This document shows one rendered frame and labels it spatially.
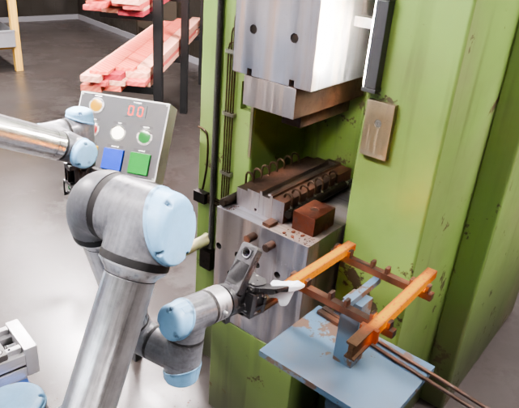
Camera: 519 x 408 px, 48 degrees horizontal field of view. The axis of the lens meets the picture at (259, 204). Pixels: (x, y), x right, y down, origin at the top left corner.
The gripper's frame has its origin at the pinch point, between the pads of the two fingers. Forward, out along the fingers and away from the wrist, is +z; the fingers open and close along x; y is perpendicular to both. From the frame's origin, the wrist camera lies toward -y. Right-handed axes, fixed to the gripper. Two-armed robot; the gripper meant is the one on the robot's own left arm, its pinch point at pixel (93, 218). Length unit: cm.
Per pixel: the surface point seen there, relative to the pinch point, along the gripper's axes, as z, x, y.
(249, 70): -44, 14, -48
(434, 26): -65, 62, -69
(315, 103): -37, 31, -61
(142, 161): -8.3, -14.4, -25.8
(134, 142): -13.2, -20.2, -26.2
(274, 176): -4, 13, -63
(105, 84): 32, -234, -126
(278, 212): -2, 31, -49
